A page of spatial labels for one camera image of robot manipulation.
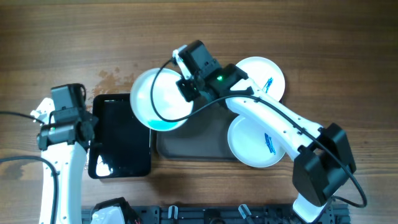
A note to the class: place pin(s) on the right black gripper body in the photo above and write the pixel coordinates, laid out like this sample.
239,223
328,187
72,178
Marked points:
191,88

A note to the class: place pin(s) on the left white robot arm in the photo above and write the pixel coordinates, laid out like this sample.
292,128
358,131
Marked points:
63,141

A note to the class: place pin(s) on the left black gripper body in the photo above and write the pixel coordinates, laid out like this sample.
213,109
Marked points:
93,120

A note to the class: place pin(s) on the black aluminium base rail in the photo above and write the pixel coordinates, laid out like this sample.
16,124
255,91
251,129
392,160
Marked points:
268,214

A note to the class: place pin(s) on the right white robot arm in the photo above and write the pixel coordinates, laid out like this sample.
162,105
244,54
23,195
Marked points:
323,160

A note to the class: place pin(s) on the black water tray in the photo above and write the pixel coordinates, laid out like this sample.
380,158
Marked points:
121,147

